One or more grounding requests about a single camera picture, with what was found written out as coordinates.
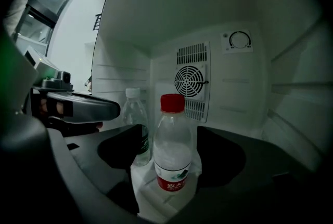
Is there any white fridge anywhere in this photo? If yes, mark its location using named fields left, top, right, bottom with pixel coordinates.
left=90, top=0, right=331, bottom=221

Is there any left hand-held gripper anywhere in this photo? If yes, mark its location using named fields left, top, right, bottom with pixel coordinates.
left=30, top=70, right=121, bottom=138

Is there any red cap clear plastic bottle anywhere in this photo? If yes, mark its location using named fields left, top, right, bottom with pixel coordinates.
left=152, top=93, right=193, bottom=193

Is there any person's left hand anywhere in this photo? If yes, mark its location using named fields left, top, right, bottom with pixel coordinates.
left=39, top=99, right=65, bottom=117

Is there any black ladder rack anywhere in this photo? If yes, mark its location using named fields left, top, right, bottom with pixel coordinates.
left=93, top=13, right=103, bottom=32

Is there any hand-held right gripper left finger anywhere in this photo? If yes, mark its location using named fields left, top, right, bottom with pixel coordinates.
left=48, top=123, right=147, bottom=216

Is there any white fridge fan vent panel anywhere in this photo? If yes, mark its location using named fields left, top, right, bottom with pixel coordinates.
left=173, top=41, right=211, bottom=124

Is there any white cap clear plastic bottle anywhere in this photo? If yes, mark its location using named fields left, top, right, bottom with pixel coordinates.
left=121, top=87, right=151, bottom=167

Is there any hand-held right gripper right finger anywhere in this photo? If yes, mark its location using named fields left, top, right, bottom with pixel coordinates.
left=196, top=126, right=317, bottom=190

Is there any white box appliance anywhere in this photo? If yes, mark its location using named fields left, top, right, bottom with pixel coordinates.
left=23, top=45, right=62, bottom=78

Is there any white thermostat dial label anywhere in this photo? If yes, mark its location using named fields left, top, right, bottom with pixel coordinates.
left=221, top=29, right=253, bottom=54

